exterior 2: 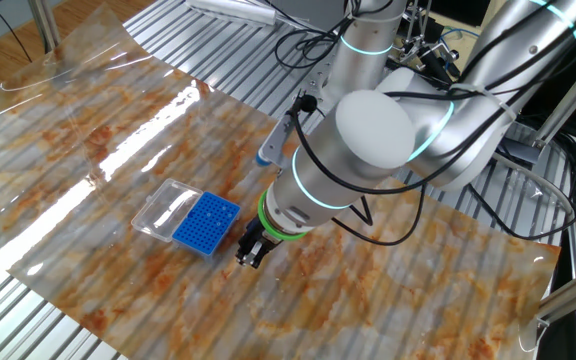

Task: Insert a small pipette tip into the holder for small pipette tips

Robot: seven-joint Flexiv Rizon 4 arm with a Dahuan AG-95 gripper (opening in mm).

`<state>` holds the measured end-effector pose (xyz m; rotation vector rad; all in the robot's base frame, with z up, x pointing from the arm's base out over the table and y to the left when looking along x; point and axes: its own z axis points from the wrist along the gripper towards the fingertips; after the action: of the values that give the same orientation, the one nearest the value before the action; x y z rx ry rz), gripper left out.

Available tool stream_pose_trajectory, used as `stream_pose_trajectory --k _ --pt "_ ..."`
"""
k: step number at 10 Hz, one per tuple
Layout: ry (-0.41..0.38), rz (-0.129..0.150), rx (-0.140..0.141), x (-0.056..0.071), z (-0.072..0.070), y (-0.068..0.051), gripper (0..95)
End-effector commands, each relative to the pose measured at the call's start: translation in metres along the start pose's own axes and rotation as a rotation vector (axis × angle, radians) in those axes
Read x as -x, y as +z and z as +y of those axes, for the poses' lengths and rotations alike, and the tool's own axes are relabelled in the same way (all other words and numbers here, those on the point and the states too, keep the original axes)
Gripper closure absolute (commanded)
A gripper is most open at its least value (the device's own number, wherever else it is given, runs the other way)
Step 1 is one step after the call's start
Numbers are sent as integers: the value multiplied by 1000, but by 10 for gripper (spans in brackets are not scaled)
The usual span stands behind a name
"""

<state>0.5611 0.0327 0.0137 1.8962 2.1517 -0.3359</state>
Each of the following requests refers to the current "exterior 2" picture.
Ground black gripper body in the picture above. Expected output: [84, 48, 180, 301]
[239, 218, 284, 252]

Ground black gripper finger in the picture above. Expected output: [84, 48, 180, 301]
[246, 243, 272, 270]
[235, 239, 256, 266]

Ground blue pipette tip holder box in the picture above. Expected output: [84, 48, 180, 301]
[130, 177, 243, 258]

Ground orange marble pattern mat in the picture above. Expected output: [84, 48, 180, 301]
[0, 4, 563, 360]

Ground metal articulated clamp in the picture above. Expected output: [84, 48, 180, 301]
[396, 0, 462, 72]

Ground grey hub box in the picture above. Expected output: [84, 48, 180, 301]
[495, 138, 544, 165]

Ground beige board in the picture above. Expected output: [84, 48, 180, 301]
[437, 0, 509, 76]

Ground black screen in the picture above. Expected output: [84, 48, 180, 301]
[440, 0, 493, 28]

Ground green flange ring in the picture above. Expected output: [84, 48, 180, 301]
[256, 188, 309, 242]

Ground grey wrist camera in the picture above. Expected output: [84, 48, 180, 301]
[255, 94, 319, 170]

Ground black camera cable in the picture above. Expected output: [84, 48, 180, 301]
[287, 94, 576, 197]

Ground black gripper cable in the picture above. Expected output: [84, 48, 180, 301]
[330, 182, 429, 248]

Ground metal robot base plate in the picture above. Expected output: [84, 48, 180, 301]
[295, 49, 342, 119]

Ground black cable bundle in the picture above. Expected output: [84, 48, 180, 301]
[273, 0, 357, 71]

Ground black table cables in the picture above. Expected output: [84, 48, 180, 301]
[465, 134, 576, 242]

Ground thin blue cable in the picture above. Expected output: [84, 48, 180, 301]
[440, 27, 482, 44]

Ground grey hose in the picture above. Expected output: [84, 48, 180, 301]
[492, 152, 576, 224]

